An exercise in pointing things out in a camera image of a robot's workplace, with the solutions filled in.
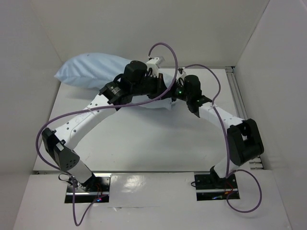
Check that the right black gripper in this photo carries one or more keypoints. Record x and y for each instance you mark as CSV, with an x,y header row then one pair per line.
x,y
174,93

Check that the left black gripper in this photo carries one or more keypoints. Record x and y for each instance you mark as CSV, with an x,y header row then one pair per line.
x,y
160,87

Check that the light blue pillowcase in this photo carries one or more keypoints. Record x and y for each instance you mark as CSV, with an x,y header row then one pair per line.
x,y
91,70

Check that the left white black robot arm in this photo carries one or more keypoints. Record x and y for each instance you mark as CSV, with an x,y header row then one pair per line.
x,y
137,79

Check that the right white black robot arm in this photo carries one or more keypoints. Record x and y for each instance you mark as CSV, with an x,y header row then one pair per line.
x,y
243,140

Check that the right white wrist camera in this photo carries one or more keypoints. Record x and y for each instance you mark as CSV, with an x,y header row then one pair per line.
x,y
181,74

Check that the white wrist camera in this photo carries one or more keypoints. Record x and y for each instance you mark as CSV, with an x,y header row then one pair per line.
x,y
153,65
181,74

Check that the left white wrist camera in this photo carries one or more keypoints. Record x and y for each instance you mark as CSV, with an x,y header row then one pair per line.
x,y
153,65

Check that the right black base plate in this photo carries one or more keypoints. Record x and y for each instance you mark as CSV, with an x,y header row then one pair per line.
x,y
206,190

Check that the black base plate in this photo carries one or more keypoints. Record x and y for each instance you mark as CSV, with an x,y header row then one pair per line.
x,y
98,191
206,190

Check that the aluminium extrusion rail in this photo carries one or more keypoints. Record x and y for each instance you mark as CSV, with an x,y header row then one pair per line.
x,y
255,163

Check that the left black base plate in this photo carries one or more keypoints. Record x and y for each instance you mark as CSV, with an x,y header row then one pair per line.
x,y
98,191

